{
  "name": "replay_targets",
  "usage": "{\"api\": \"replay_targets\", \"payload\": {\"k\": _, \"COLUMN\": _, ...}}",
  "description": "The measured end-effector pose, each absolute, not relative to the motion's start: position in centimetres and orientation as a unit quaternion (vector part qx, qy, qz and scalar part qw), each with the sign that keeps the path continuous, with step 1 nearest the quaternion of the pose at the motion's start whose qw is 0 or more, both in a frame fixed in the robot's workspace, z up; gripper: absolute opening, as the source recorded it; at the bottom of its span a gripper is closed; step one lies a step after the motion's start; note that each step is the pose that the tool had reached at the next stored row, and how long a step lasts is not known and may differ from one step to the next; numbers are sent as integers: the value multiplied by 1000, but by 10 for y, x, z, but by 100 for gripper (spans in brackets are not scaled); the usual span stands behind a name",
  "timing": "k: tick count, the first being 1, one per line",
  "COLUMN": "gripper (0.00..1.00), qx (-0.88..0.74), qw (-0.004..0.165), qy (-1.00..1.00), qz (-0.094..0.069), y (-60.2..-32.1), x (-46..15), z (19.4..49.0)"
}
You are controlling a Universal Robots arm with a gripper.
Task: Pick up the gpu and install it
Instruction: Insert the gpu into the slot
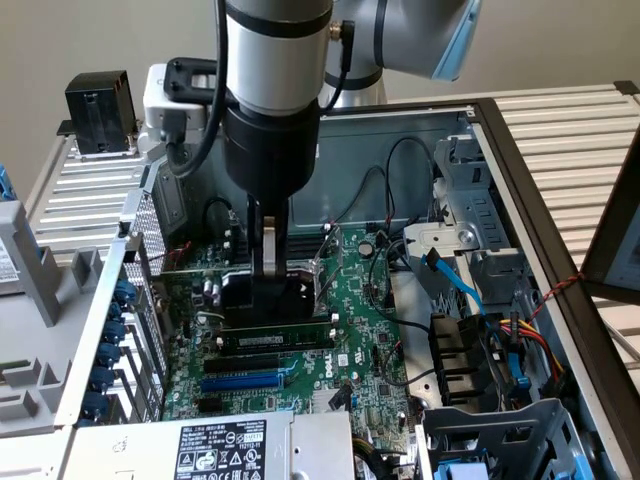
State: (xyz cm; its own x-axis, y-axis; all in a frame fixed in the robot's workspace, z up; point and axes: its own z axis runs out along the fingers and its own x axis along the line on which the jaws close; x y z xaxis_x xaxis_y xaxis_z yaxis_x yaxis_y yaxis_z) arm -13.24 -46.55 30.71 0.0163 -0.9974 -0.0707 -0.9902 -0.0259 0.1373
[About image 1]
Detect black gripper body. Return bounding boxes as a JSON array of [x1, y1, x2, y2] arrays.
[[221, 97, 322, 204]]

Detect silver socket cover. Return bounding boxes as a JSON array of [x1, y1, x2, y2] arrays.
[[312, 224, 347, 311]]

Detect grey metal PC case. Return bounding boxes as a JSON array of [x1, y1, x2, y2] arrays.
[[52, 97, 640, 480]]

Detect green RAM stick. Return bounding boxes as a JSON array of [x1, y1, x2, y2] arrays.
[[219, 322, 337, 354]]

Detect green motherboard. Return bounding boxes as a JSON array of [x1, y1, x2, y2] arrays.
[[158, 222, 427, 451]]

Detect long black expansion slot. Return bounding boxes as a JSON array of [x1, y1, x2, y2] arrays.
[[202, 355, 282, 375]]

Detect blue expansion slot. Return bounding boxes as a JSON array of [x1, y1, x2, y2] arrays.
[[200, 374, 287, 395]]

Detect black heatsink block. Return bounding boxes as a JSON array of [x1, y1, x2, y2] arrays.
[[63, 70, 146, 162]]

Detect silver chipset heatsink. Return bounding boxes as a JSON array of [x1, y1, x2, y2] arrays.
[[312, 387, 357, 414]]

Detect metal disk bay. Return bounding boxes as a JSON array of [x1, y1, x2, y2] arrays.
[[402, 133, 534, 281]]

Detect grey parts rack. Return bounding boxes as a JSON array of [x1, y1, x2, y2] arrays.
[[0, 199, 109, 437]]

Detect grey power supply with label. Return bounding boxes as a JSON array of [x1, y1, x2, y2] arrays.
[[59, 409, 357, 480]]

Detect disk drive with white label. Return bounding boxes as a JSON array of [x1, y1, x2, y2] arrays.
[[0, 234, 24, 299]]

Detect grey metal drive cage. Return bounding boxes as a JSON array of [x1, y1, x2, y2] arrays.
[[417, 397, 609, 480]]

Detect dark framed panel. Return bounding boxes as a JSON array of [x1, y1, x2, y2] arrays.
[[581, 142, 640, 304]]

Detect thin black wire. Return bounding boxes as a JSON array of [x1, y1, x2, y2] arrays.
[[344, 166, 390, 224], [383, 238, 437, 334], [384, 137, 436, 224], [203, 196, 233, 237]]

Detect red black twisted wire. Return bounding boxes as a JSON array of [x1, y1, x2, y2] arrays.
[[528, 272, 587, 324], [148, 241, 194, 267]]

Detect black camera cable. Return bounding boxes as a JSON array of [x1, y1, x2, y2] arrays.
[[162, 0, 234, 180]]

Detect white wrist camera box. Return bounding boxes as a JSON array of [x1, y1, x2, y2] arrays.
[[142, 57, 222, 149]]

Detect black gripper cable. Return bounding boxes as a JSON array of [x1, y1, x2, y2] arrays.
[[317, 18, 358, 114]]

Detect blue SATA wire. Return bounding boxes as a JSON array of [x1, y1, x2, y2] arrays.
[[422, 248, 501, 362]]

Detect black plastic drive bracket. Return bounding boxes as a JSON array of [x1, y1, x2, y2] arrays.
[[428, 313, 506, 407]]

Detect yellow black braided power wire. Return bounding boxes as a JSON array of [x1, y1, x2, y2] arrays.
[[352, 435, 404, 480]]

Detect yellow red power wire bundle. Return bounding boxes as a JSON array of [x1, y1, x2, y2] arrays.
[[502, 312, 569, 386]]

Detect blue plastic drive rail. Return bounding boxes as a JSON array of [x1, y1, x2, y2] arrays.
[[433, 460, 490, 480]]

